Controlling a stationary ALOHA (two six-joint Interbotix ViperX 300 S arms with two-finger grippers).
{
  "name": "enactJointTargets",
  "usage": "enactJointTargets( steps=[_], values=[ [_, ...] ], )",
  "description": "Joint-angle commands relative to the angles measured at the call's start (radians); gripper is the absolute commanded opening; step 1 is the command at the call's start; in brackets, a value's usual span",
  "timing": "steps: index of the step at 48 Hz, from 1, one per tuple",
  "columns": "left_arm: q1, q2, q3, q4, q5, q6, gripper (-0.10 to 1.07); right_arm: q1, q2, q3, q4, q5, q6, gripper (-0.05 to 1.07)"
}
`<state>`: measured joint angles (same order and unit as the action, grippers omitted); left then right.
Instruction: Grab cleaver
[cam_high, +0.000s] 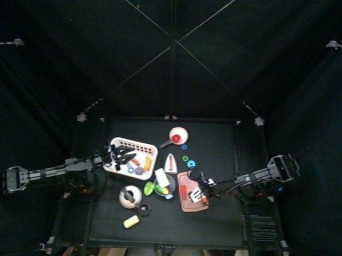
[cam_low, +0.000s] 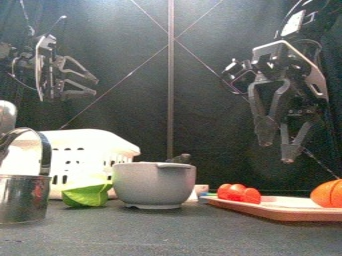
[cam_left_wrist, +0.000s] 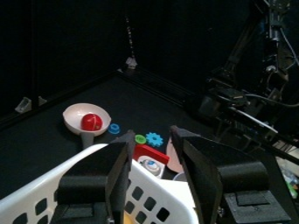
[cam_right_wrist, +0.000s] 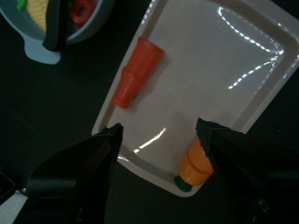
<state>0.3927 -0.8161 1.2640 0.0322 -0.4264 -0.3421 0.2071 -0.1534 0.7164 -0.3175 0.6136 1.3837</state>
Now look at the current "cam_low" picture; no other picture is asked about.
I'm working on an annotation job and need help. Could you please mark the orange sliced toy fruit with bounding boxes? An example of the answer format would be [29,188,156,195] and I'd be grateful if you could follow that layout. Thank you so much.
[308,178,342,209]

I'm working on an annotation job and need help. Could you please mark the steel pot with bail handle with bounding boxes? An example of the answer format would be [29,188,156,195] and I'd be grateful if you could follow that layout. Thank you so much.
[0,126,53,225]

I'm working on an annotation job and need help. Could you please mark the white toy cleaver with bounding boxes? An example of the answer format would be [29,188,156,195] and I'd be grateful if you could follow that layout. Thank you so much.
[186,183,211,202]

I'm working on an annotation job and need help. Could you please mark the red sliced toy tomato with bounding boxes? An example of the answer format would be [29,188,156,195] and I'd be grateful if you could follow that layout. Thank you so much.
[215,183,263,205]

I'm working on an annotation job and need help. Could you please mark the vertical metal frame pole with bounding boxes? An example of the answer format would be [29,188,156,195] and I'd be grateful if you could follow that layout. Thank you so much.
[166,0,176,160]

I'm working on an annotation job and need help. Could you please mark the dark grey pestle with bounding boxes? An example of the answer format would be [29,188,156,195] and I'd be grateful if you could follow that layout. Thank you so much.
[164,153,194,165]

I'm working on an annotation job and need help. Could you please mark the wooden cutting board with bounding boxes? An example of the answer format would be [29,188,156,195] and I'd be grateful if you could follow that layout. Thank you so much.
[198,194,342,223]

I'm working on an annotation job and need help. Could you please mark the thin diagonal frame wire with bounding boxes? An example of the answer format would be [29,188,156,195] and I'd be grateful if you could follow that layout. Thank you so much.
[59,0,224,130]
[128,0,342,180]

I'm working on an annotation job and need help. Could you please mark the white plastic slotted basket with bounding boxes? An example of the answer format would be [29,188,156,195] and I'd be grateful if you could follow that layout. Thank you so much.
[8,128,141,201]

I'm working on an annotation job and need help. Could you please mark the green toy vegetable piece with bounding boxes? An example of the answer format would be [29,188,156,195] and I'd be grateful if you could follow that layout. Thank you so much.
[60,182,115,208]

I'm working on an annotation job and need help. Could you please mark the grey mortar bowl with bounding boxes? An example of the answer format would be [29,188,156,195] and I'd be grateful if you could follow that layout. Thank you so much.
[111,161,198,210]

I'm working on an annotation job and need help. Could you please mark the shiny steel round object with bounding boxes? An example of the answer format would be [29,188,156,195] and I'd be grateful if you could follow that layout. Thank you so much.
[0,99,19,135]

